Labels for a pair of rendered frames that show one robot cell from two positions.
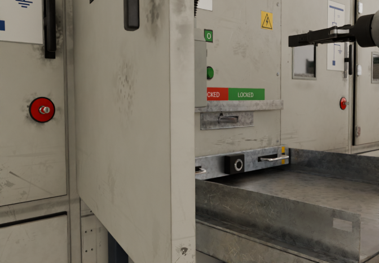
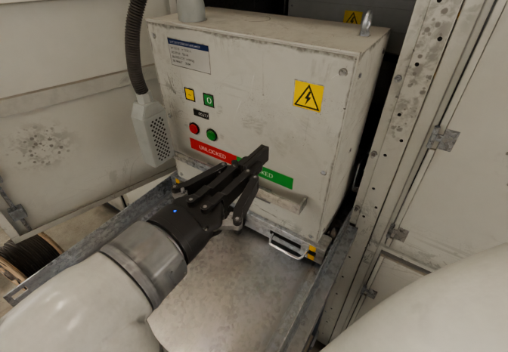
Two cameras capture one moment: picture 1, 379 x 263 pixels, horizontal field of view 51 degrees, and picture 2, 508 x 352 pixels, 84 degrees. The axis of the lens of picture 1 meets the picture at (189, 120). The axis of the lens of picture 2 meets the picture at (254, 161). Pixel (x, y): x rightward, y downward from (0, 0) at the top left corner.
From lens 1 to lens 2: 1.26 m
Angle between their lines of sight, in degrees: 76
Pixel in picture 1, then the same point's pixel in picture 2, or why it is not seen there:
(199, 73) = (143, 143)
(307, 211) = (43, 272)
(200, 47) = (138, 123)
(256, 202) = (82, 245)
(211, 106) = (197, 165)
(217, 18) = (218, 82)
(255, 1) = (284, 65)
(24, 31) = not seen: hidden behind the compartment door
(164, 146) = not seen: outside the picture
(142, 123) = (15, 172)
